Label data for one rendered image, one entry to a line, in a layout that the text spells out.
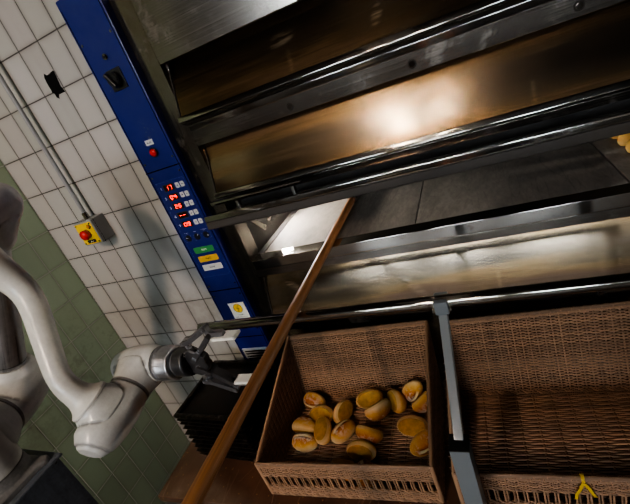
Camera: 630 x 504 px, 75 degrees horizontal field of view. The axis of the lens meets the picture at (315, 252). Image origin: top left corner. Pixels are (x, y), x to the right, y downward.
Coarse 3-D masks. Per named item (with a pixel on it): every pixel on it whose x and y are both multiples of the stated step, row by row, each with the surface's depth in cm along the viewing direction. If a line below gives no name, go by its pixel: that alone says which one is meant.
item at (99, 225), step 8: (96, 216) 160; (104, 216) 164; (80, 224) 159; (88, 224) 158; (96, 224) 159; (104, 224) 163; (96, 232) 159; (104, 232) 162; (112, 232) 166; (88, 240) 163; (96, 240) 161; (104, 240) 162
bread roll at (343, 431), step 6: (342, 420) 142; (348, 420) 142; (336, 426) 141; (342, 426) 140; (348, 426) 140; (354, 426) 142; (336, 432) 139; (342, 432) 139; (348, 432) 140; (336, 438) 139; (342, 438) 139; (348, 438) 140
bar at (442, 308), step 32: (512, 288) 89; (544, 288) 86; (576, 288) 84; (608, 288) 82; (224, 320) 121; (256, 320) 116; (448, 320) 95; (448, 352) 93; (448, 384) 91; (448, 448) 86; (480, 480) 93
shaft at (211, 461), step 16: (336, 224) 149; (320, 256) 130; (304, 288) 115; (288, 320) 104; (272, 352) 94; (256, 368) 90; (256, 384) 86; (240, 400) 83; (240, 416) 80; (224, 432) 76; (224, 448) 74; (208, 464) 71; (208, 480) 69; (192, 496) 66
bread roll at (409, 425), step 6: (402, 420) 133; (408, 420) 132; (414, 420) 132; (420, 420) 131; (402, 426) 133; (408, 426) 132; (414, 426) 131; (420, 426) 131; (426, 426) 131; (402, 432) 133; (408, 432) 132; (414, 432) 131
